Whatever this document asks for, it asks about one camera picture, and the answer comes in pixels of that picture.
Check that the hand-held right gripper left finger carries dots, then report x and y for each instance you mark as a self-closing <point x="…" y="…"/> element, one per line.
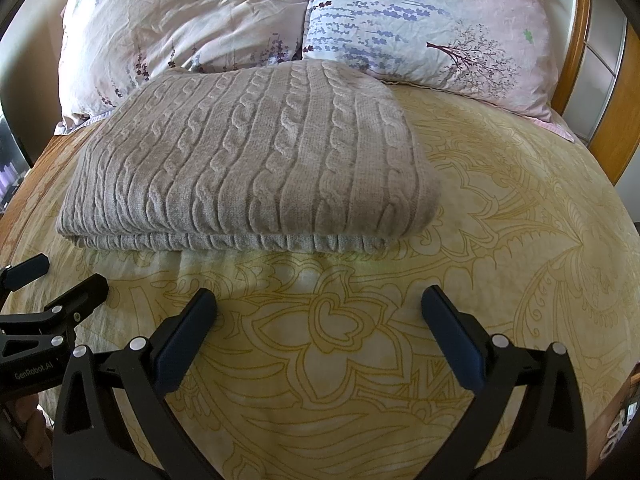
<point x="182" y="340"/>

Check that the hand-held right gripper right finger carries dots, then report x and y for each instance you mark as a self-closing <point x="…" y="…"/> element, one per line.
<point x="457" y="340"/>

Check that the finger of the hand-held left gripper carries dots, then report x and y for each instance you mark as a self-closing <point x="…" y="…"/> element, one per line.
<point x="27" y="269"/>
<point x="82" y="296"/>

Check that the beige textured blanket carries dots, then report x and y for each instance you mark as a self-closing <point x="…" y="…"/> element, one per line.
<point x="260" y="160"/>

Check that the person's left hand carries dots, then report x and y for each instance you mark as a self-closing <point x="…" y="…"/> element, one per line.
<point x="32" y="422"/>

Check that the yellow patterned bedsheet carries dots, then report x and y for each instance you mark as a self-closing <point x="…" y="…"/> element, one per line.
<point x="500" y="220"/>

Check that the wooden headboard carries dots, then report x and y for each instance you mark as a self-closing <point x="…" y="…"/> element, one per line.
<point x="592" y="90"/>

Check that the pink floral pillow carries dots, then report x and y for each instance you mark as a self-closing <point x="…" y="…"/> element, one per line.
<point x="190" y="15"/>

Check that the pale blue tree-print pillow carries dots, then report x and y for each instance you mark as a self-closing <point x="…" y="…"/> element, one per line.
<point x="430" y="25"/>

